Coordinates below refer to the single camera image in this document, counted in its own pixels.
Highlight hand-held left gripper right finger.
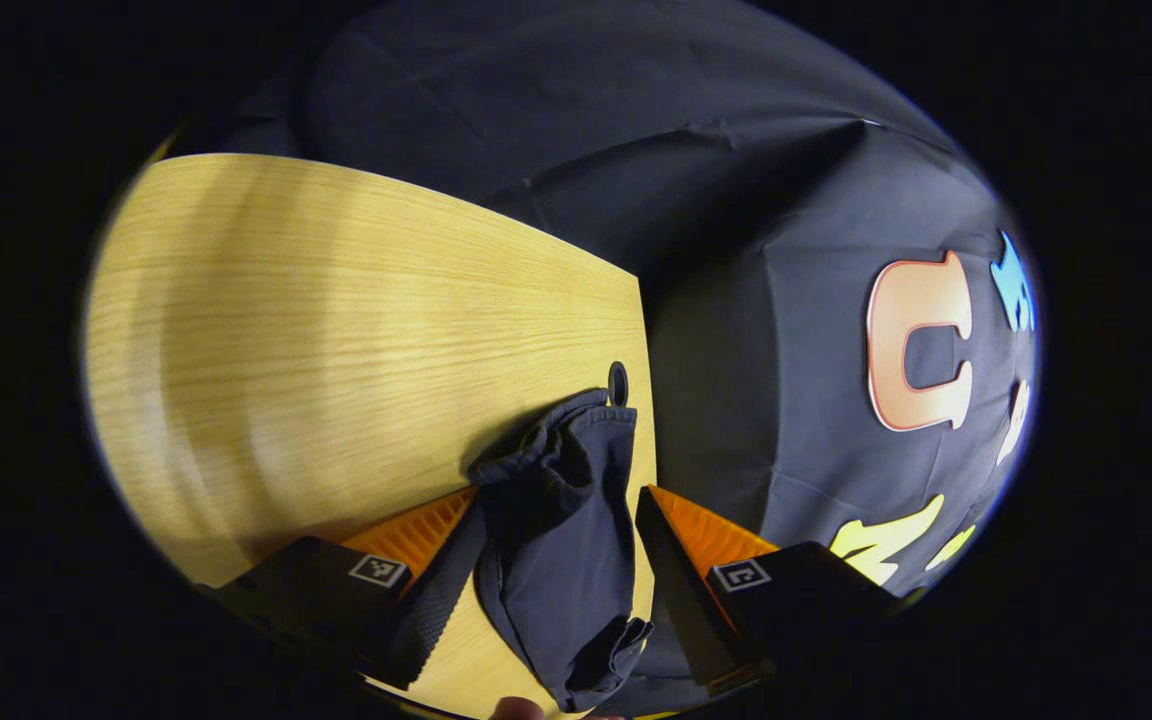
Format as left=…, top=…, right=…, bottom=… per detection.
left=634, top=485, right=927, bottom=698

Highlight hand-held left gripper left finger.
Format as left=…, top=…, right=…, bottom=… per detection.
left=196, top=487, right=489, bottom=691

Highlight black jeans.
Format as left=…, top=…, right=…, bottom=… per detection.
left=466, top=388, right=657, bottom=714

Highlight black backdrop cloth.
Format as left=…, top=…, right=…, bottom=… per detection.
left=216, top=0, right=1042, bottom=611

